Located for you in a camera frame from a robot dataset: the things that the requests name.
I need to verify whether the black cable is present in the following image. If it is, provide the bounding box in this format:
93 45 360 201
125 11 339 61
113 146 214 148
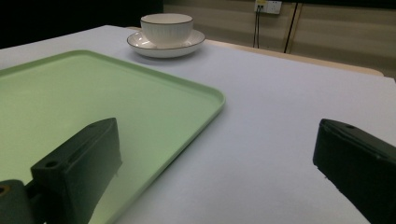
283 2 301 54
252 5 261 49

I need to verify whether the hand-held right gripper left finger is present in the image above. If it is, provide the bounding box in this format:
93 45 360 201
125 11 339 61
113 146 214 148
30 117 123 224

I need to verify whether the white saucer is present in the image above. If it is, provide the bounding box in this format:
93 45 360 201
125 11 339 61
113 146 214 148
126 28 206 59

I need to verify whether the white ribbed cup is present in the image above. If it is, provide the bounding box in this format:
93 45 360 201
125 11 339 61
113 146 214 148
139 12 194 49

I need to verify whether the white wall socket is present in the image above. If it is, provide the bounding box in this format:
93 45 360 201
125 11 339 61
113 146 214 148
253 0 283 15

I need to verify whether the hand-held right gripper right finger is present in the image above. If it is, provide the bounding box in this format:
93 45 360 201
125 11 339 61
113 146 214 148
312 118 396 224

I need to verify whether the green plastic tray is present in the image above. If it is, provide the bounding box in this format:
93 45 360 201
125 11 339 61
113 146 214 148
0 49 227 224

